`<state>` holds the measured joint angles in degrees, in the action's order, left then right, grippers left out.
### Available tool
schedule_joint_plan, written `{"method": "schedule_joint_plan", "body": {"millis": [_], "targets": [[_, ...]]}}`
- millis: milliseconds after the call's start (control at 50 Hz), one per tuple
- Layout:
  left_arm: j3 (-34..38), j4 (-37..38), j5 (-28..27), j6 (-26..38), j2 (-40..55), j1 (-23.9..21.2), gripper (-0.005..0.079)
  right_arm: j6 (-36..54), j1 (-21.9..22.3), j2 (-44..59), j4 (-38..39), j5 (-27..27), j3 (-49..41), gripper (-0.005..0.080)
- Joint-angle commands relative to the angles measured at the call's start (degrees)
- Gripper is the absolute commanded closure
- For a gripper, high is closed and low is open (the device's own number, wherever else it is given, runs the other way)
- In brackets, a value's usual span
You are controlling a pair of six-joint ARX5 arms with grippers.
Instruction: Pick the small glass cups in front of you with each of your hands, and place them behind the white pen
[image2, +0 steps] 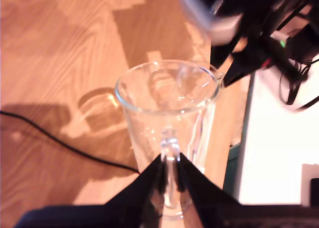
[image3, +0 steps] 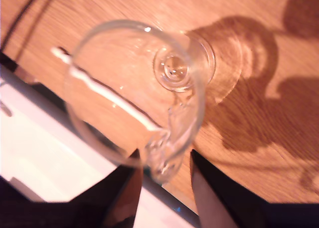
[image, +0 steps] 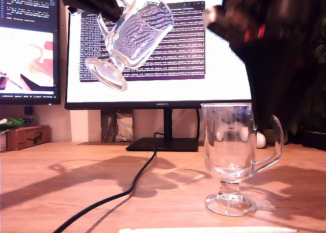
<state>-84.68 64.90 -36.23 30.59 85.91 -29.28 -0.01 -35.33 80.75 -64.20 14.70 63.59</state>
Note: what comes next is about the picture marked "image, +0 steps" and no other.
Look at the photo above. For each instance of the white pen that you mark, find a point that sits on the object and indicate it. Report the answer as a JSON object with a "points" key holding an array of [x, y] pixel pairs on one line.
{"points": [[203, 230]]}

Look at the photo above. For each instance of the green leafy plant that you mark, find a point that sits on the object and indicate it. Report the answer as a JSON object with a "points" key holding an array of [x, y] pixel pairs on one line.
{"points": [[321, 49]]}

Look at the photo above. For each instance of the small beige pot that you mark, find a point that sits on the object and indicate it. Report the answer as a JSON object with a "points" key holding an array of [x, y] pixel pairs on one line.
{"points": [[269, 136]]}

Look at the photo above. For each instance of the black monitor with code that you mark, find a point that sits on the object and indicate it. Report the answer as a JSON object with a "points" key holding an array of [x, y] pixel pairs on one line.
{"points": [[25, 13]]}

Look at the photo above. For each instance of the white game controller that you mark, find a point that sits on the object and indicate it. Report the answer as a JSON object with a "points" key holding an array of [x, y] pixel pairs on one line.
{"points": [[261, 141]]}

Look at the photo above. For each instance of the black planter tray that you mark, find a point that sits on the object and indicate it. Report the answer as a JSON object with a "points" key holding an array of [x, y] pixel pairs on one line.
{"points": [[313, 140]]}

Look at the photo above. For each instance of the black Huawei monitor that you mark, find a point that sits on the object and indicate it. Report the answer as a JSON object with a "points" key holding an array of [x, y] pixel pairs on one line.
{"points": [[178, 90]]}

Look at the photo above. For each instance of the small black socket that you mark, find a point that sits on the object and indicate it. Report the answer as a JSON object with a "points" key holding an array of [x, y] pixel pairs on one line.
{"points": [[28, 110]]}

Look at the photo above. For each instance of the patterned brown box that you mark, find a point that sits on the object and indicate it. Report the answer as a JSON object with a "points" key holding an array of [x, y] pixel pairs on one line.
{"points": [[117, 128]]}

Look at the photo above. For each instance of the green packet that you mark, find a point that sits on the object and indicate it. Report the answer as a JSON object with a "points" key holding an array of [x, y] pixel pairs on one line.
{"points": [[15, 121]]}

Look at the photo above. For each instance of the cardboard box with sunglasses print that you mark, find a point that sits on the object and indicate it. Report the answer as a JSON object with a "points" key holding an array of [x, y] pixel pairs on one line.
{"points": [[30, 138]]}

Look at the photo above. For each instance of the white container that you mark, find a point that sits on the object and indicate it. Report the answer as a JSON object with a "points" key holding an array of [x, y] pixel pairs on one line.
{"points": [[3, 142]]}

